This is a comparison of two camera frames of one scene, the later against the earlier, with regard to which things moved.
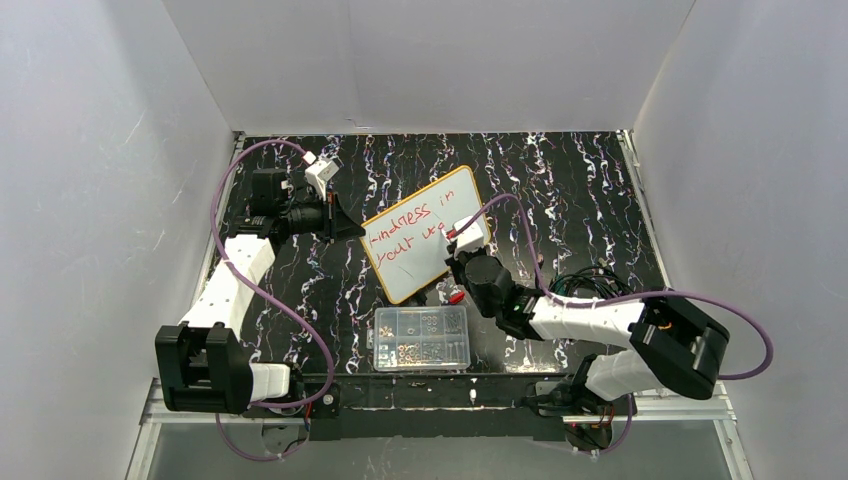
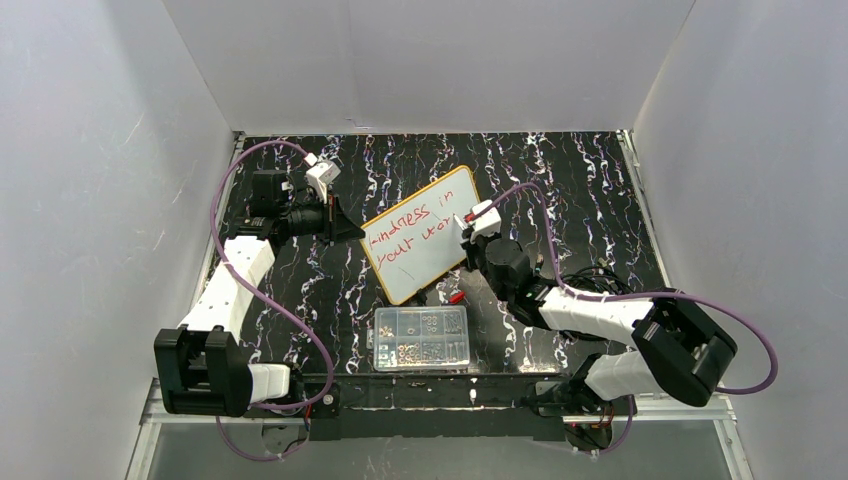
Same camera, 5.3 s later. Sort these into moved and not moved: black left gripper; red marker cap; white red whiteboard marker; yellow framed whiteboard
Moved: white red whiteboard marker
Not moved: black left gripper; yellow framed whiteboard; red marker cap
